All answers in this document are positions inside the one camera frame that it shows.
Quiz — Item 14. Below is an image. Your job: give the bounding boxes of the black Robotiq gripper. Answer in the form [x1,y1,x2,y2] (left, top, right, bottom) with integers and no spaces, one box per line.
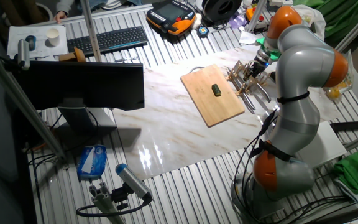
[243,55,272,82]

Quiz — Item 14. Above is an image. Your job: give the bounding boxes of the steel cleaver knife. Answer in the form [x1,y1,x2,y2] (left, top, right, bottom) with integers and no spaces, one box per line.
[232,60,272,103]

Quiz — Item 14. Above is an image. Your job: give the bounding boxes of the green cucumber piece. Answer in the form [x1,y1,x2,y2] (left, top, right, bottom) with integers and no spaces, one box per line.
[211,83,223,98]

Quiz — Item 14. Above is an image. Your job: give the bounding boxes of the grey sleeved forearm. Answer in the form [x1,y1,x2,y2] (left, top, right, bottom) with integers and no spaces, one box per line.
[55,0,77,15]

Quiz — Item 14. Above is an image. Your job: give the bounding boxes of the person's bare hand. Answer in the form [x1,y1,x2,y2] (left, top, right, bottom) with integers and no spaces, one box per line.
[53,11,68,24]

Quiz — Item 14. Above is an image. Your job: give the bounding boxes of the steel kitchen knife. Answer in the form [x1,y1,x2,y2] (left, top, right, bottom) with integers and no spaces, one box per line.
[228,73,250,110]
[233,70,257,114]

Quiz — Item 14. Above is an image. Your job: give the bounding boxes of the white tissue paper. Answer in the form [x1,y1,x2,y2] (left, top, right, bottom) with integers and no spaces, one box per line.
[239,30,260,45]

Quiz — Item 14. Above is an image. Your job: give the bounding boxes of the wooden cutting board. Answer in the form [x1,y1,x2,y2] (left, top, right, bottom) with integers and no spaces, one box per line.
[180,64,246,128]

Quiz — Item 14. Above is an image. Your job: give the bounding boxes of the purple plastic wrapper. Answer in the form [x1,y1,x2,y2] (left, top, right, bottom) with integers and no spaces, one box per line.
[228,14,248,29]

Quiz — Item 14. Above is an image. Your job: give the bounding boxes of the orange emergency stop box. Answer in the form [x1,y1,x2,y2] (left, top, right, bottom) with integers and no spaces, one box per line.
[246,6,265,22]

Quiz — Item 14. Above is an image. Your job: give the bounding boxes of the small white rounded object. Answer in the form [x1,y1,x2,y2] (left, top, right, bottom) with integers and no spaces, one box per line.
[191,12,203,30]

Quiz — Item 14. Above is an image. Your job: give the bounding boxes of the white plastic bag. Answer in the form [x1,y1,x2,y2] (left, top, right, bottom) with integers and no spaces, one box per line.
[292,4,326,41]

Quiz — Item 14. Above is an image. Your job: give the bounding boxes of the white marble pattern mat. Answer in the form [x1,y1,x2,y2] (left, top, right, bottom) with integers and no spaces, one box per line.
[112,45,344,182]

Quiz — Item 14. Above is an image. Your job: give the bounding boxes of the black orange teach pendant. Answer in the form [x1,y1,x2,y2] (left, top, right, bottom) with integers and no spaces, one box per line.
[145,0,197,36]

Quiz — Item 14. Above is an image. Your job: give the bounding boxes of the white flat box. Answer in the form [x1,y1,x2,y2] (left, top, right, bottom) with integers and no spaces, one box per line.
[296,120,348,169]

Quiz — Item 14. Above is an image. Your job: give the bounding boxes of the green cloth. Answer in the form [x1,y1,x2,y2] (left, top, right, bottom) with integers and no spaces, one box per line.
[333,144,358,195]
[292,0,358,47]

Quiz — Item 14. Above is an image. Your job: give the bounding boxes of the black flat bar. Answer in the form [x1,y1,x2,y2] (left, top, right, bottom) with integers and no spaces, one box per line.
[330,120,358,133]

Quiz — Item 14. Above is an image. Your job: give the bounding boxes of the black computer keyboard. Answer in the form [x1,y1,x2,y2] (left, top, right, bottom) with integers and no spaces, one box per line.
[67,26,149,57]

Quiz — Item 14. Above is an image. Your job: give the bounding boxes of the black computer monitor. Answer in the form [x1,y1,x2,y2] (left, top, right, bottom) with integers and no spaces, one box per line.
[12,60,145,136]

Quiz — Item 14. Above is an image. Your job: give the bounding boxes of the small wooden block object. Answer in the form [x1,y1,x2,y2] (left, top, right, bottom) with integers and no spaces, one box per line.
[58,46,87,63]

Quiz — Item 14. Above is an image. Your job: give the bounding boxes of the blue tissue pack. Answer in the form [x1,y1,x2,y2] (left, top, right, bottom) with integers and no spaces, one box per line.
[76,144,108,181]

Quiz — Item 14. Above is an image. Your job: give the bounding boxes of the white paper cup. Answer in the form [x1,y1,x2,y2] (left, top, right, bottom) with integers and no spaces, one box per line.
[46,28,61,47]

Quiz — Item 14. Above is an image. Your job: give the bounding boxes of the white paper sheets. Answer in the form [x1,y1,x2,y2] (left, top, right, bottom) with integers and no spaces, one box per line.
[7,25,69,60]

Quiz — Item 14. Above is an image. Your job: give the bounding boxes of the green printed mount bracket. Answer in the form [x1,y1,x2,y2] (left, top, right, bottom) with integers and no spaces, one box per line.
[255,37,282,62]

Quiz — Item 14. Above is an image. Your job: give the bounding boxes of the black cable with plug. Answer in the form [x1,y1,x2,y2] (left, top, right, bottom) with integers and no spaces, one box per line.
[232,107,279,218]

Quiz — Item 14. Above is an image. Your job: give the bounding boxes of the silver camera with blue end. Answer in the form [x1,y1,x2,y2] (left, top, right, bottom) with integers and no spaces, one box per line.
[115,163,154,200]

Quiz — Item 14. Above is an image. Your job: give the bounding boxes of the black camera clamp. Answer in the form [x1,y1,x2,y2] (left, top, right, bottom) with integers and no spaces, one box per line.
[110,183,131,211]

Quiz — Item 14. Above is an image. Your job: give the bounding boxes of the aluminium camera bracket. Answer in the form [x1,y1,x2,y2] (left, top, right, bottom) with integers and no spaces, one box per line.
[88,182,127,224]

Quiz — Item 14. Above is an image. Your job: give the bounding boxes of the black camera cable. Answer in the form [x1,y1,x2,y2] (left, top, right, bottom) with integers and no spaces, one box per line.
[75,198,151,218]

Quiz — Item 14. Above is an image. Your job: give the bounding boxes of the aluminium diagonal frame beam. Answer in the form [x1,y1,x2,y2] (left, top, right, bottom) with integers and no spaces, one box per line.
[0,42,67,160]

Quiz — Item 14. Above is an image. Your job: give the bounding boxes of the silver depth camera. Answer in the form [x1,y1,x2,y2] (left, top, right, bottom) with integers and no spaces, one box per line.
[17,39,30,71]

